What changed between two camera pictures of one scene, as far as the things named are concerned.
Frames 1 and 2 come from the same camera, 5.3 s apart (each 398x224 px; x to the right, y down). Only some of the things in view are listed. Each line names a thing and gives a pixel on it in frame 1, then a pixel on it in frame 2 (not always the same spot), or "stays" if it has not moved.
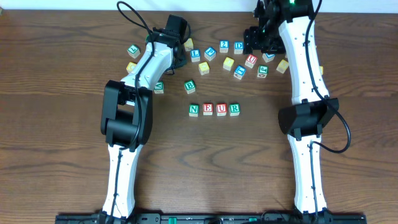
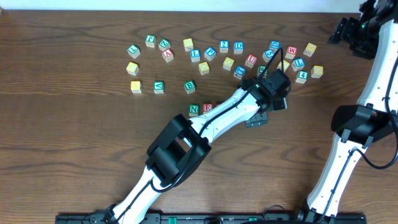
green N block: [193, 109] stays
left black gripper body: [181, 58] → [257, 120]
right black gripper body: [253, 40] → [351, 29]
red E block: [208, 108] stays
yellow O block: [204, 68] stays
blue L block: [195, 55] stays
